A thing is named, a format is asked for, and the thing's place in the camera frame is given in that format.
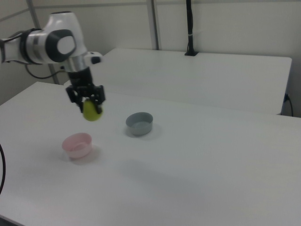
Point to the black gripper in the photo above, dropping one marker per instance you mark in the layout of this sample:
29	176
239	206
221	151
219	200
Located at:
81	78

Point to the green pear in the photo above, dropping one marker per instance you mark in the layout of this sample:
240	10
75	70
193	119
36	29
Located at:
92	113

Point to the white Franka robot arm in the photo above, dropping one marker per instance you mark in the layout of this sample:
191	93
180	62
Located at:
58	35

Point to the pink plastic bowl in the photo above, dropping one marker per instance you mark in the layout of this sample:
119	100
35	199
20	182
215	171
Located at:
77	145

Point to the grey plastic bowl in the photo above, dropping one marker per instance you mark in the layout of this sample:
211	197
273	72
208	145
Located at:
139	124

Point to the black pole with clamp base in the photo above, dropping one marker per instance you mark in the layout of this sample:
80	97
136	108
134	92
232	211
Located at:
190	28

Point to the white rear table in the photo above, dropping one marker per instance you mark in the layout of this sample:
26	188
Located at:
211	77

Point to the grey metal frame post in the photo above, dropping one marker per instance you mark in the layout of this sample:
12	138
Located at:
154	26
53	74

